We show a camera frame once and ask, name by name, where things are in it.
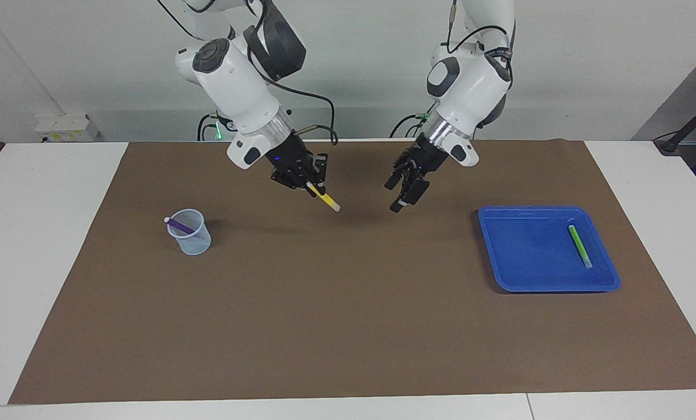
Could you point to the white wall socket box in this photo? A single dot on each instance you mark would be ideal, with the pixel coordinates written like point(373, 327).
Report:
point(67, 127)

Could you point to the pale blue plastic cup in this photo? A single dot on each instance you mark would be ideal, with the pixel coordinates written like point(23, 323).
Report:
point(193, 245)

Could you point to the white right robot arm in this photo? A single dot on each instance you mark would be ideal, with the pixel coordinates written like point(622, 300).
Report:
point(237, 87)

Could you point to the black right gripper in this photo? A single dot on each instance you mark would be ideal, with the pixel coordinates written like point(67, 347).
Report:
point(292, 156)

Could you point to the black stand pole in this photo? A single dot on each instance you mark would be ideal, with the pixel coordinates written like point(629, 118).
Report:
point(689, 125)

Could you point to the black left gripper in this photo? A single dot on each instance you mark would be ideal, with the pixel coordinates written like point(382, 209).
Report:
point(428, 154)

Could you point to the brown table mat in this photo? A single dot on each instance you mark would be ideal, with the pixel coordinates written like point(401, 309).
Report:
point(348, 321)

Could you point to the green marker pen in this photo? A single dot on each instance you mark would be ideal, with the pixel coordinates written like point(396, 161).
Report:
point(580, 246)

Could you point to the yellow marker pen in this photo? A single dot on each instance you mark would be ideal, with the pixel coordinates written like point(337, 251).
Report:
point(327, 201)

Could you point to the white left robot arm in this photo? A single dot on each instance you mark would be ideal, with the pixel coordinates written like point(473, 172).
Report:
point(470, 81)

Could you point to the blue plastic tray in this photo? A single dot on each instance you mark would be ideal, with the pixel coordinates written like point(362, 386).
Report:
point(528, 256)

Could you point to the purple marker pen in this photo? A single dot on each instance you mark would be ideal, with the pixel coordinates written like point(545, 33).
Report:
point(181, 224)

